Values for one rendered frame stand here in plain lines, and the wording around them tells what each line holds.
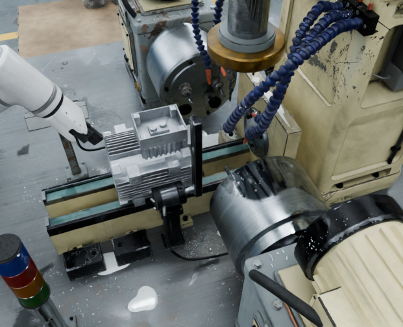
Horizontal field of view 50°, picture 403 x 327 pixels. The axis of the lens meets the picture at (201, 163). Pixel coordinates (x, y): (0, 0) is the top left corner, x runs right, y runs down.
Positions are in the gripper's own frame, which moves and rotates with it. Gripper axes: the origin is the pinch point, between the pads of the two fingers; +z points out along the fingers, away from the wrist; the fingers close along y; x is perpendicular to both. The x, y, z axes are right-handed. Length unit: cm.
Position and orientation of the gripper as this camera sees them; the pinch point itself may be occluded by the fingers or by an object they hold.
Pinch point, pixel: (93, 136)
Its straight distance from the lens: 115.1
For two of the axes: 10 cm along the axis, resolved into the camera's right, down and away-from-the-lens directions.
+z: 4.7, 4.5, 7.6
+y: 3.3, 7.0, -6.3
